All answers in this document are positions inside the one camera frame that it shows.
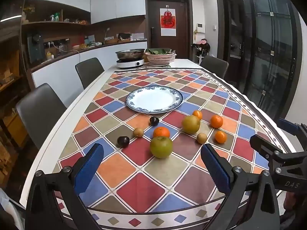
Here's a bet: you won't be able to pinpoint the steel cooking pot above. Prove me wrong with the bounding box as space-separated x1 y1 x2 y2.
115 49 145 61

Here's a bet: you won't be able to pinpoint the stroller with pink cloth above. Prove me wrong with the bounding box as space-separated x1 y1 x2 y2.
192 39 211 63

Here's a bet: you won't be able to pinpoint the green leafy vegetables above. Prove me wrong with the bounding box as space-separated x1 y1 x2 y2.
145 48 174 55

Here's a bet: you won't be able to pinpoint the white kitchen counter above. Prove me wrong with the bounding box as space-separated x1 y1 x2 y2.
29 41 148 90

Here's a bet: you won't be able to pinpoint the black coffee machine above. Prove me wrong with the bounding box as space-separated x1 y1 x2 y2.
27 32 45 63

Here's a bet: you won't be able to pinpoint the white induction cooker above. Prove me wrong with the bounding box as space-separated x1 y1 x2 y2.
116 59 145 69

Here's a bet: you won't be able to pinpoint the grey dining chair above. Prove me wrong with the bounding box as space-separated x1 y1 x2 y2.
16 83 68 150
200 56 229 79
75 57 105 89

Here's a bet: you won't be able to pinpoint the pink plastic basket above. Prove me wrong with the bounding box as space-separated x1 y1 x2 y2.
144 53 175 66

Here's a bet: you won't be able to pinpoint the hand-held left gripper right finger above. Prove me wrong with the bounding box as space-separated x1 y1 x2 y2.
201 144 281 230

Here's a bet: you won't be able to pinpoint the wooden wall shelf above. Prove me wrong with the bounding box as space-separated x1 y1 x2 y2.
21 20 91 26

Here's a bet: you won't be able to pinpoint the black framed glass doors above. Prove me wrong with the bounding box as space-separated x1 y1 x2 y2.
225 0 303 120

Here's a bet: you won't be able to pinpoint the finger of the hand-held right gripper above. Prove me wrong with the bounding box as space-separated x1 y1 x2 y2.
250 134 288 166
278 118 307 137

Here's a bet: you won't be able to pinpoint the green apple front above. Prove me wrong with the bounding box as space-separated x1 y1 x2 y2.
150 136 173 159

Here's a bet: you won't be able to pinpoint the dark brown door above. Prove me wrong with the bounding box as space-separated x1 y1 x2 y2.
146 0 193 60

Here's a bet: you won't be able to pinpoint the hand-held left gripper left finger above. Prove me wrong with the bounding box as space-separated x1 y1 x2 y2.
26 143 113 230

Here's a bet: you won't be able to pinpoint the colourful diamond pattern tablecloth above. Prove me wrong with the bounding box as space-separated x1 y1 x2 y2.
51 68 295 230

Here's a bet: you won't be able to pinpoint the blue rimmed white plate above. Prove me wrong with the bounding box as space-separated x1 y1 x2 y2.
125 86 183 114

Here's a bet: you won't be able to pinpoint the yellow-green pear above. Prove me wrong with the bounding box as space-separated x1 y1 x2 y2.
182 115 201 135

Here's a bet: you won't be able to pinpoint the red and white door poster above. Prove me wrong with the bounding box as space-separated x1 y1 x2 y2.
160 8 177 36

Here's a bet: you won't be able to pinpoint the white wall cabinets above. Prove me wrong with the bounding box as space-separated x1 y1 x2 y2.
25 0 146 24

